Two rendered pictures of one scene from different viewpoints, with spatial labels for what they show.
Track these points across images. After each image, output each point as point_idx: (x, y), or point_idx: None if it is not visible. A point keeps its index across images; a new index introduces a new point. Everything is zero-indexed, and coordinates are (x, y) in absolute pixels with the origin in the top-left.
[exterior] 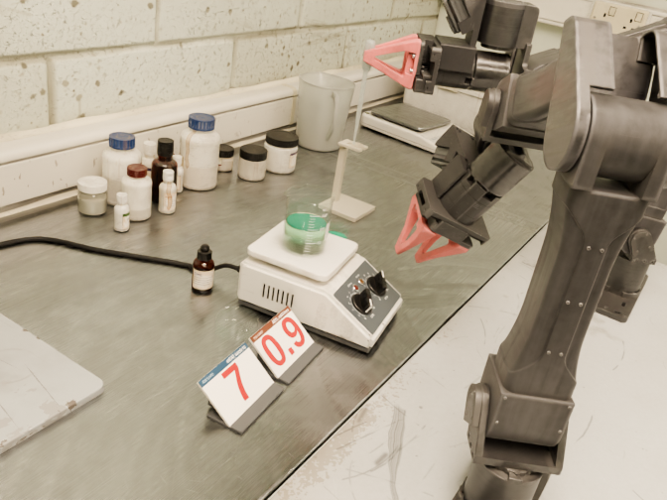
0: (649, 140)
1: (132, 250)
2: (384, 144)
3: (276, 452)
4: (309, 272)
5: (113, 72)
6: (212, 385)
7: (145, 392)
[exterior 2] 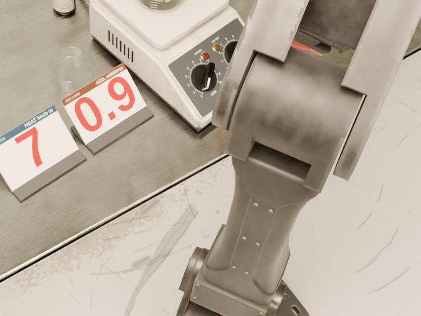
0: (303, 137)
1: None
2: None
3: (43, 229)
4: (145, 35)
5: None
6: (1, 150)
7: None
